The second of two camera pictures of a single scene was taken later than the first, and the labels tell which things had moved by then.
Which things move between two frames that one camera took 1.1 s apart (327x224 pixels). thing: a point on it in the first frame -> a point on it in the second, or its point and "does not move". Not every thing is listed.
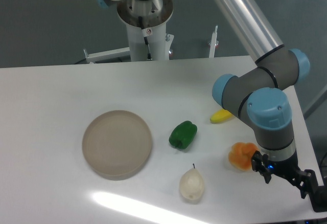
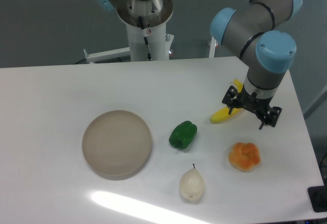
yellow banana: x=220 y=115 does not move
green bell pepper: x=183 y=135 does not move
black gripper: x=288 y=168 -> x=244 y=99
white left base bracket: x=112 y=54 does not move
